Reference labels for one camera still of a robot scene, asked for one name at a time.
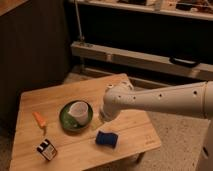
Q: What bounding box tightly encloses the black handle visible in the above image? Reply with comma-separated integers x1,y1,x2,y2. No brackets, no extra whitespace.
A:
169,57,200,68

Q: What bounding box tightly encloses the dark wooden cabinet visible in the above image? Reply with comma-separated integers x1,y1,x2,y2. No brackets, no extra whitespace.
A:
0,0,69,120

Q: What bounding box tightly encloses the wooden table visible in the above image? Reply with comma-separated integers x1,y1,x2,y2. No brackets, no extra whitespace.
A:
10,74,161,171

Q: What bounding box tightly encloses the grey metal shelf beam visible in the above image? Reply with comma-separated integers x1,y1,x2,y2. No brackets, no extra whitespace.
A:
71,41,213,80

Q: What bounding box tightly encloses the black boxed eraser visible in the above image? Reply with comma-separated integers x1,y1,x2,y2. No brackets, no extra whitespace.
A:
37,139,57,161

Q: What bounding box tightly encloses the blue crumpled cloth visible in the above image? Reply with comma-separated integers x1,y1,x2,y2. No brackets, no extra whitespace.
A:
95,131,118,148

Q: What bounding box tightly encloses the upper cluttered shelf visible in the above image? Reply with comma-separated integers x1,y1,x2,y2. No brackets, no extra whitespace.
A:
69,0,213,21

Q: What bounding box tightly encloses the metal pole stand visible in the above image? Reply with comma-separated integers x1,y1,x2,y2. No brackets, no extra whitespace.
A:
74,0,92,47

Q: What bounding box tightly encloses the orange carrot toy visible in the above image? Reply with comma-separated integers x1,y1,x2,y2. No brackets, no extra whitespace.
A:
33,112,46,129

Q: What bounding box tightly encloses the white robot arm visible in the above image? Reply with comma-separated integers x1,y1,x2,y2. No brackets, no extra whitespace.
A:
99,81,213,171

